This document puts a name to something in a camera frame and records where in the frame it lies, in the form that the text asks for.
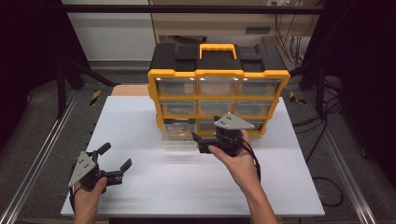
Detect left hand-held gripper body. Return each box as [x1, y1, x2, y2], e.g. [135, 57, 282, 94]
[67, 150, 124, 191]

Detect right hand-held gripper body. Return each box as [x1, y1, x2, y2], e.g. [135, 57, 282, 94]
[197, 111, 256, 158]

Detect clear plastic drawer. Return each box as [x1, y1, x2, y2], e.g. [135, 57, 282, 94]
[161, 119, 200, 153]

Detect yellow black drawer organizer cabinet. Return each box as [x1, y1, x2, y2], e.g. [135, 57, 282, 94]
[147, 42, 291, 138]

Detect person's left hand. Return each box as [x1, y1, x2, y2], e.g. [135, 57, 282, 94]
[73, 176, 108, 208]

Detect person's right hand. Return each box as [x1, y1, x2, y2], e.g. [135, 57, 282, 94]
[207, 129, 262, 196]

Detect yellow black striped foot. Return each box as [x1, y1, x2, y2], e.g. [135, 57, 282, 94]
[89, 89, 103, 106]
[289, 91, 307, 105]

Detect light wooden board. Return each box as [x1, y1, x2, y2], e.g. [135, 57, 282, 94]
[110, 83, 150, 97]

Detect black metal stand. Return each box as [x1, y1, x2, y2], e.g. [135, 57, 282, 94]
[55, 60, 121, 119]
[290, 60, 329, 121]

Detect light wooden furniture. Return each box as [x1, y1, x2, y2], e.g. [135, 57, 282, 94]
[148, 0, 325, 45]

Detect black curtain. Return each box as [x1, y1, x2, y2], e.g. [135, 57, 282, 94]
[298, 0, 396, 180]
[0, 0, 92, 147]

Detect white power strip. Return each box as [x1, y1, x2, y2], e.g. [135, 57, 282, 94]
[266, 0, 294, 7]

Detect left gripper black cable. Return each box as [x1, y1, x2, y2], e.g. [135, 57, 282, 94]
[67, 162, 79, 217]

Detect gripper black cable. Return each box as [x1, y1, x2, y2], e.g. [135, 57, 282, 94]
[67, 162, 79, 217]
[240, 137, 262, 183]

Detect aluminium frame rail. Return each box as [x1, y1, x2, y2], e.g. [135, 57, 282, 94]
[320, 124, 379, 224]
[0, 90, 80, 224]

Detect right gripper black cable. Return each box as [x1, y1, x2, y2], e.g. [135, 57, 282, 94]
[240, 137, 262, 183]

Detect black floor cables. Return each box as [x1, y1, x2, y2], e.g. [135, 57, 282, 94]
[292, 77, 344, 163]

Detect bundle of hanging black cables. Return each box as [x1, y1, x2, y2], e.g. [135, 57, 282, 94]
[273, 13, 313, 63]

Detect black horizontal frame bar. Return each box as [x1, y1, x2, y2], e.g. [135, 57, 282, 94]
[62, 4, 325, 15]

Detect black looped floor cable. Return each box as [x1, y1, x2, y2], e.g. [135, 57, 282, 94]
[312, 175, 345, 208]

